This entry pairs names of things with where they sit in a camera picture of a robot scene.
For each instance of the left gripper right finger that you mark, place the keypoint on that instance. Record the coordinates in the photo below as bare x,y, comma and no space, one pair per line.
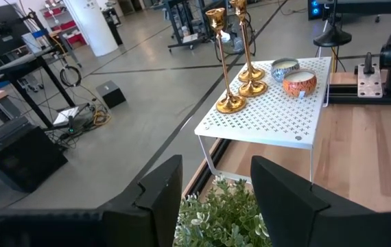
291,212

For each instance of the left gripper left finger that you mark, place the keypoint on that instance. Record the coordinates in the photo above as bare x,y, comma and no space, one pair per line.
151,216

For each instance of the gold candlestick holder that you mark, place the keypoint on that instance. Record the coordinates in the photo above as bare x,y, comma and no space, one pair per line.
230,104
256,74
252,90

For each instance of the orange patterned candle tin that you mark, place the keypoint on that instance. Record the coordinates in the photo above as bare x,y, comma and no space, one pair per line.
298,87

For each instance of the blue green patterned candle tin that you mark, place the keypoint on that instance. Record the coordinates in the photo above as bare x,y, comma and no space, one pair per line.
280,73

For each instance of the black candlestick holder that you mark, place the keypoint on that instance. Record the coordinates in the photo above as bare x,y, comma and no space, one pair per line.
332,38

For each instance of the green potted plant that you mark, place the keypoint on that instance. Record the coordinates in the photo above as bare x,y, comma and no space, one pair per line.
216,219

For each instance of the white perforated metal shelf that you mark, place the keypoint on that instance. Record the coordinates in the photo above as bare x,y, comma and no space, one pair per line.
271,116

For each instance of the small black box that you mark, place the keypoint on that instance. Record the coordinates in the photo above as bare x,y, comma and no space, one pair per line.
110,94

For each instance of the large black case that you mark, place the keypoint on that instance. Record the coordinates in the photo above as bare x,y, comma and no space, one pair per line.
24,161

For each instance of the silver mounting plate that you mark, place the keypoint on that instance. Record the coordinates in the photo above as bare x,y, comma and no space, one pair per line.
369,85

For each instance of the black rolling cart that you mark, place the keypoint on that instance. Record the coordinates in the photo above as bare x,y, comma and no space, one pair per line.
185,24

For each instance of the computer tower blue lights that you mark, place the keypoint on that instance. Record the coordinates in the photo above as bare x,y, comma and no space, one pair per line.
315,8

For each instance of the shelf with red bins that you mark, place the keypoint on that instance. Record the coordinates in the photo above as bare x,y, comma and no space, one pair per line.
67,27

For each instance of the black aluminium cross rail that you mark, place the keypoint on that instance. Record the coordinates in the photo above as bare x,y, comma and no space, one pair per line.
212,161

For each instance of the black aluminium frame rails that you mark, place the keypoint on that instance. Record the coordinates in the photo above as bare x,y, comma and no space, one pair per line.
343,94

